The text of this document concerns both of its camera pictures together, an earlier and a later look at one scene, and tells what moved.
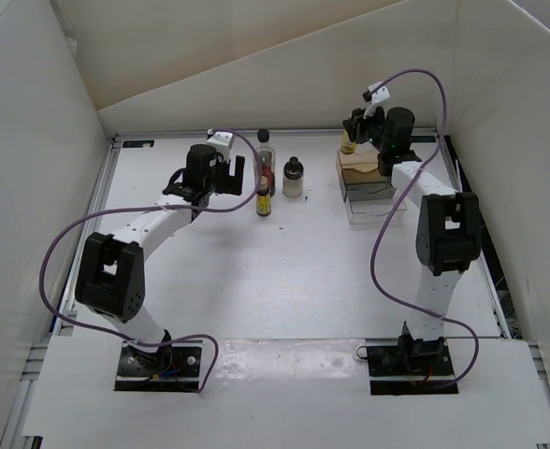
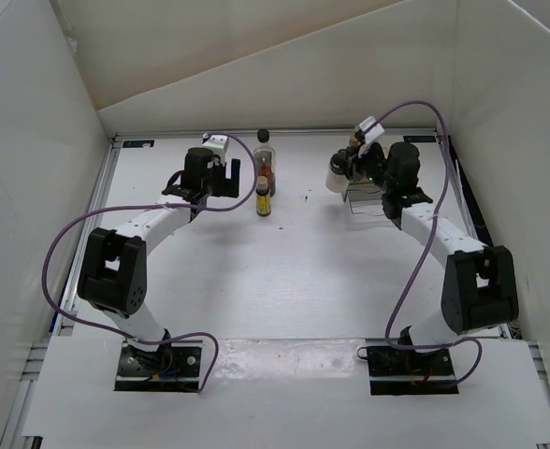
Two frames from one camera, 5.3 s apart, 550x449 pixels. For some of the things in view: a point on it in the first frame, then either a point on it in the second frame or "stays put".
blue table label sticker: [138, 143] stays put
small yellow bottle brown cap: [264, 200] stays put
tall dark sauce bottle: [267, 159] stays put
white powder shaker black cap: [293, 177] → [340, 162]
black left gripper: [231, 184] stays put
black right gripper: [357, 120] → [370, 150]
